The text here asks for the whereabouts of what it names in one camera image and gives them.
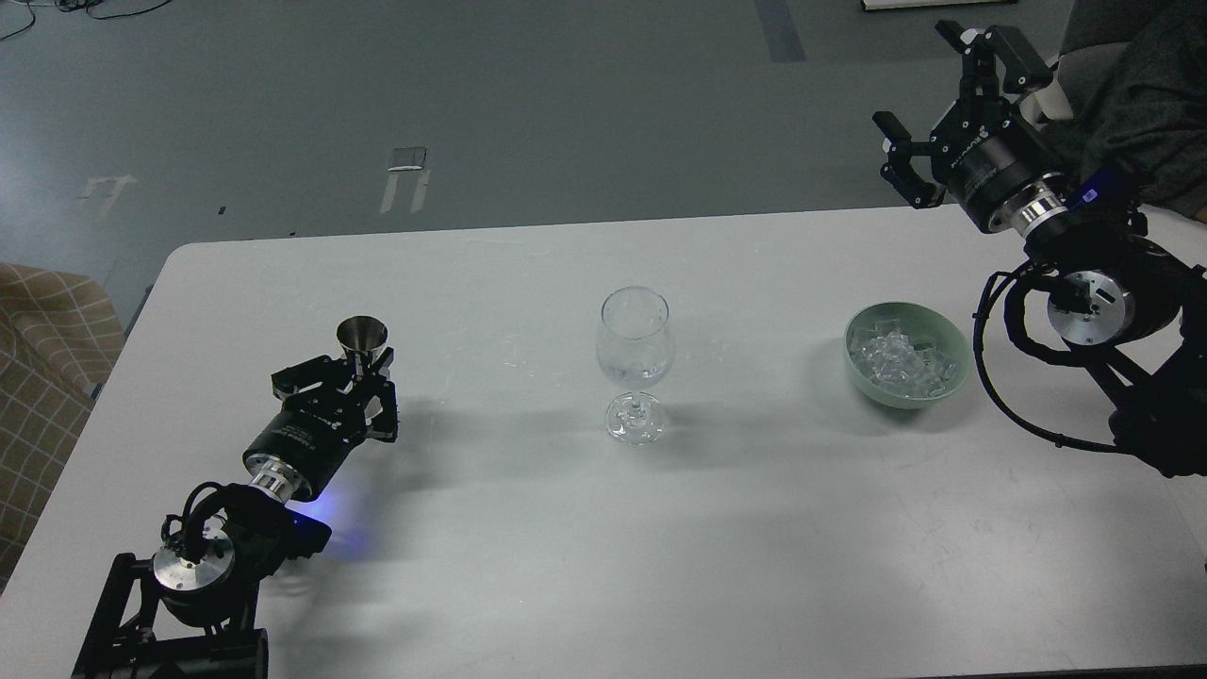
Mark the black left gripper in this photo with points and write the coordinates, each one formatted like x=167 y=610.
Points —
x=314 y=432

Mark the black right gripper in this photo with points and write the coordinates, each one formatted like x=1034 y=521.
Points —
x=983 y=155

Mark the steel cocktail jigger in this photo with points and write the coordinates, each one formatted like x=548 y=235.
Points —
x=364 y=342

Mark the clear ice cubes pile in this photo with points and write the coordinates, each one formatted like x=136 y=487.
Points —
x=902 y=361

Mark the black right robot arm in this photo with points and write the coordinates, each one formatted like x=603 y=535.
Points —
x=1094 y=292

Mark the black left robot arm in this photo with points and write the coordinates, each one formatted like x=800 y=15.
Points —
x=189 y=610

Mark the clear wine glass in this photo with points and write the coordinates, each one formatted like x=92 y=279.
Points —
x=635 y=350

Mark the person in dark jacket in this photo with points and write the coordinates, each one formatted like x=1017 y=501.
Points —
x=1134 y=73

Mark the green bowl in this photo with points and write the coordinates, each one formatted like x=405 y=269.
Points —
x=917 y=318

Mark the beige checkered cloth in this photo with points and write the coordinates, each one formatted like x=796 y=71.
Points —
x=60 y=339

